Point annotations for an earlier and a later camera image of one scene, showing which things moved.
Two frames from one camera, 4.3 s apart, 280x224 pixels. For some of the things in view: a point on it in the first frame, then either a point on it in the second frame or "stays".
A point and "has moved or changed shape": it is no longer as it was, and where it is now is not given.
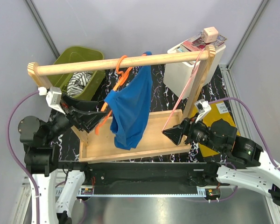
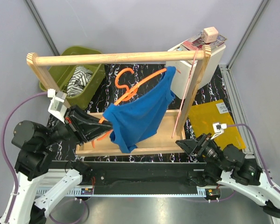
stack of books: x=197 y=43 stays
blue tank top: x=130 y=104 has moved or changed shape
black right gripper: x=175 y=133 to x=197 y=145
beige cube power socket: x=209 y=34 stays
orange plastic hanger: x=105 y=109 to x=127 y=96
